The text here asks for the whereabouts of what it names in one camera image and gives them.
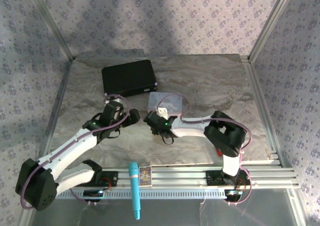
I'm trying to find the pastel cartoon tin box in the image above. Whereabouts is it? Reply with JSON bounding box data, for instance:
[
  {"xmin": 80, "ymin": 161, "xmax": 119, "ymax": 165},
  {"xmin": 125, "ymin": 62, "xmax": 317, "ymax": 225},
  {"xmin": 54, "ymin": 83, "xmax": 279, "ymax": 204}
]
[{"xmin": 147, "ymin": 91, "xmax": 185, "ymax": 118}]

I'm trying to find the black flat case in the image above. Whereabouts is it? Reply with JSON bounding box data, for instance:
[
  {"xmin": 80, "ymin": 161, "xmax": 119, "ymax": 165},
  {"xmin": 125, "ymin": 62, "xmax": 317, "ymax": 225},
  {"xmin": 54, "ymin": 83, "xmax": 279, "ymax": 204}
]
[{"xmin": 101, "ymin": 59, "xmax": 158, "ymax": 98}]

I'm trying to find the small colourful card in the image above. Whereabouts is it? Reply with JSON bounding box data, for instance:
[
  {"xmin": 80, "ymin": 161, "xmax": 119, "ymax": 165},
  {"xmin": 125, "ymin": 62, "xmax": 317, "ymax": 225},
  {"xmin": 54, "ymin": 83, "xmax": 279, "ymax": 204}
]
[{"xmin": 138, "ymin": 166, "xmax": 153, "ymax": 187}]

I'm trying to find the blue marker pen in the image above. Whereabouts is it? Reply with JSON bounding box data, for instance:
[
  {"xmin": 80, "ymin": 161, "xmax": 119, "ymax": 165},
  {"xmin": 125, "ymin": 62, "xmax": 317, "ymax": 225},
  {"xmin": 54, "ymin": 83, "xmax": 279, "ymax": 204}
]
[{"xmin": 128, "ymin": 161, "xmax": 142, "ymax": 221}]

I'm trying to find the left small black circuit board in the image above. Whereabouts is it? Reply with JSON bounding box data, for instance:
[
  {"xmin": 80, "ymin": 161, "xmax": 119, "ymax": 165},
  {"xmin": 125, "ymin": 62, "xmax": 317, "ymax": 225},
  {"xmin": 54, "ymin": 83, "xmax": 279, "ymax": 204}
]
[{"xmin": 83, "ymin": 189, "xmax": 104, "ymax": 200}]

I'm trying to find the small black circuit board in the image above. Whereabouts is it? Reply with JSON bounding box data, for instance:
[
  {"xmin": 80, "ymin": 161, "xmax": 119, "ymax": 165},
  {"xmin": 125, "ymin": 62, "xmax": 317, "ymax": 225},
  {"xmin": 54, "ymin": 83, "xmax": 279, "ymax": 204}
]
[
  {"xmin": 224, "ymin": 189, "xmax": 243, "ymax": 200},
  {"xmin": 83, "ymin": 189, "xmax": 104, "ymax": 200}
]

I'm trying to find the right small black circuit board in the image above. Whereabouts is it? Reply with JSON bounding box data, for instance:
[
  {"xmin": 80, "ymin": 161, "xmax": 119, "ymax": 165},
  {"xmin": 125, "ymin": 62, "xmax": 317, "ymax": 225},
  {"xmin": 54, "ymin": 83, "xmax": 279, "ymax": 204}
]
[{"xmin": 224, "ymin": 189, "xmax": 243, "ymax": 200}]

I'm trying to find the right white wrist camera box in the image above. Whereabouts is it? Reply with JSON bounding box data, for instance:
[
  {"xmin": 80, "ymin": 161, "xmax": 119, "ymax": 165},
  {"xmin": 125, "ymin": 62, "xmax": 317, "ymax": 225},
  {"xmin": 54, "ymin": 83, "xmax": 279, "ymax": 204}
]
[{"xmin": 155, "ymin": 107, "xmax": 169, "ymax": 120}]

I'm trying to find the aluminium frame crossbar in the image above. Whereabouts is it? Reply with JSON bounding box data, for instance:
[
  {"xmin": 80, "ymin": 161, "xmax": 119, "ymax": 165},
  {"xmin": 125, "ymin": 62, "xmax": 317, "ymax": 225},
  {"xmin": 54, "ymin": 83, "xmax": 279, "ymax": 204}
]
[{"xmin": 27, "ymin": 167, "xmax": 300, "ymax": 188}]

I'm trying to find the left aluminium side rail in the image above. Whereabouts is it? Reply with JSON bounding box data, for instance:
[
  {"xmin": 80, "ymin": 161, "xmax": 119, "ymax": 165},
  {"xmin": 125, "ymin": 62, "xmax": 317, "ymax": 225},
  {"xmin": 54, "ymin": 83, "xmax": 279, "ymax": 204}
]
[{"xmin": 34, "ymin": 58, "xmax": 75, "ymax": 162}]

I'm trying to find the aluminium side rail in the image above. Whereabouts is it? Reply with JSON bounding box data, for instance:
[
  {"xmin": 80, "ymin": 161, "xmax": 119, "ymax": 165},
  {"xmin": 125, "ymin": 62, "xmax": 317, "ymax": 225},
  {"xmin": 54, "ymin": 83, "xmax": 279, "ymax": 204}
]
[
  {"xmin": 240, "ymin": 55, "xmax": 293, "ymax": 169},
  {"xmin": 34, "ymin": 58, "xmax": 75, "ymax": 162}
]

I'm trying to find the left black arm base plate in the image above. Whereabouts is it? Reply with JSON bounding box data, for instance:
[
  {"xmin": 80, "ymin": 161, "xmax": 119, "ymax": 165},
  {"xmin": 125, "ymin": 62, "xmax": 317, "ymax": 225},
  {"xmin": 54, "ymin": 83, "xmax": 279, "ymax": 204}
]
[{"xmin": 92, "ymin": 170, "xmax": 119, "ymax": 188}]

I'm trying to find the grey slotted cable duct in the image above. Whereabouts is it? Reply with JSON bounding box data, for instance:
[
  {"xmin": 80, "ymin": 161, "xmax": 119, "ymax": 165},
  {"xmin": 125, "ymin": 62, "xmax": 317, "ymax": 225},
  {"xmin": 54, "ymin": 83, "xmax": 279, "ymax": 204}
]
[{"xmin": 56, "ymin": 188, "xmax": 230, "ymax": 200}]

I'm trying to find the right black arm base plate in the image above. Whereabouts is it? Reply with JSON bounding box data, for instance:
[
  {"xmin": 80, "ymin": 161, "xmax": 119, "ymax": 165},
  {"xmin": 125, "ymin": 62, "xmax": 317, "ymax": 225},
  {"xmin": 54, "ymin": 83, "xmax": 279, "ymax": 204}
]
[{"xmin": 205, "ymin": 170, "xmax": 252, "ymax": 187}]

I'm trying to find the right aluminium side rail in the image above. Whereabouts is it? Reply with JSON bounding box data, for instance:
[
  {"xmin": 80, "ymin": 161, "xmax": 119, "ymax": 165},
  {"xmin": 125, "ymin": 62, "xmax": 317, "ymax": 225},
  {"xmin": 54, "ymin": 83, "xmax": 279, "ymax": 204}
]
[{"xmin": 240, "ymin": 55, "xmax": 293, "ymax": 169}]

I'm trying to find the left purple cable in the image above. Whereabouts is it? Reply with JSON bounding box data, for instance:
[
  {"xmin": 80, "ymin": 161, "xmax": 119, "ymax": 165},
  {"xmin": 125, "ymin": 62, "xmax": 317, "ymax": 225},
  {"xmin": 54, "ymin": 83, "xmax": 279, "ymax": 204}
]
[{"xmin": 21, "ymin": 93, "xmax": 131, "ymax": 209}]

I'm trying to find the left aluminium frame post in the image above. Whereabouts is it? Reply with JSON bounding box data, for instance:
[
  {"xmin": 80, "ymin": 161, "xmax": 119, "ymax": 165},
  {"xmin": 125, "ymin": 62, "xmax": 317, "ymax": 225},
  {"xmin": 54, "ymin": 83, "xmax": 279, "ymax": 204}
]
[{"xmin": 26, "ymin": 0, "xmax": 76, "ymax": 61}]

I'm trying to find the aluminium frame post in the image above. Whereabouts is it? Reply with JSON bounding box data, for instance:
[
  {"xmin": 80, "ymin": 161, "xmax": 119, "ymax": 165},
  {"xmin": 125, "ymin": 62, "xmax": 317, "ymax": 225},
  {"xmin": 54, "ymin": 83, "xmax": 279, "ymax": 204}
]
[
  {"xmin": 26, "ymin": 0, "xmax": 76, "ymax": 61},
  {"xmin": 247, "ymin": 0, "xmax": 296, "ymax": 64}
]

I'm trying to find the right aluminium frame post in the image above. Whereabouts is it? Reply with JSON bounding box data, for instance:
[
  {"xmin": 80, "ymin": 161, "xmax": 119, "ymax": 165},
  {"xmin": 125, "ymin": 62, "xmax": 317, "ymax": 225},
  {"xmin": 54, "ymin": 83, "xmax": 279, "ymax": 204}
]
[{"xmin": 247, "ymin": 0, "xmax": 296, "ymax": 64}]

